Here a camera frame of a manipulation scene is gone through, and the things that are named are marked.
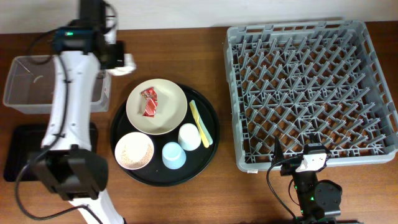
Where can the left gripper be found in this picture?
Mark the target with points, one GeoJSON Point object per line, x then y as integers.
{"type": "Point", "coordinates": [122, 47]}

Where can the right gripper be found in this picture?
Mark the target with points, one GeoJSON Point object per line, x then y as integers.
{"type": "Point", "coordinates": [289, 166]}

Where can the red snack wrapper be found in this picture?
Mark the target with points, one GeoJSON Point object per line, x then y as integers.
{"type": "Point", "coordinates": [150, 97]}

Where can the pink bowl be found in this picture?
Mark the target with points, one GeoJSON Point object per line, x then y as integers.
{"type": "Point", "coordinates": [131, 139]}

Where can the white tissue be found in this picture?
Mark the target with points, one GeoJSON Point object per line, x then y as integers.
{"type": "Point", "coordinates": [126, 68]}

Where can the pile of rice grains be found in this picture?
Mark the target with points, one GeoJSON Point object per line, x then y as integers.
{"type": "Point", "coordinates": [135, 157]}

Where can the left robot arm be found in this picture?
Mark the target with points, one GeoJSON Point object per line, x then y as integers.
{"type": "Point", "coordinates": [66, 163]}

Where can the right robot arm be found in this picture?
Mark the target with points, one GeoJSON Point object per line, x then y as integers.
{"type": "Point", "coordinates": [319, 200]}

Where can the grey dishwasher rack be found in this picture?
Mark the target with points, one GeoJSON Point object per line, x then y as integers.
{"type": "Point", "coordinates": [293, 81]}

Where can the beige plate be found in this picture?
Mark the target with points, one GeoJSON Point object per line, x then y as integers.
{"type": "Point", "coordinates": [170, 111]}

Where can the clear plastic bin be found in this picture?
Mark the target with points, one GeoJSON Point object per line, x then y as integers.
{"type": "Point", "coordinates": [29, 88]}

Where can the yellow plastic utensil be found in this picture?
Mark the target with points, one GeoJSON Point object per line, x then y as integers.
{"type": "Point", "coordinates": [197, 120]}

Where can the pale green plastic utensil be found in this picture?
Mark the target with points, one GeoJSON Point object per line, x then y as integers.
{"type": "Point", "coordinates": [207, 134]}

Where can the white cup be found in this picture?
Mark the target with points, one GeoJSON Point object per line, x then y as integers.
{"type": "Point", "coordinates": [189, 137]}

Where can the round black serving tray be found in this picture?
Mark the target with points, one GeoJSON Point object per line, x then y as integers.
{"type": "Point", "coordinates": [156, 173]}

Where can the light blue cup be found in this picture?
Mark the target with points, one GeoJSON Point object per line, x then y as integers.
{"type": "Point", "coordinates": [173, 156]}

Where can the black rectangular tray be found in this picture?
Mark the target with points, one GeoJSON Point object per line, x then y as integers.
{"type": "Point", "coordinates": [25, 143]}

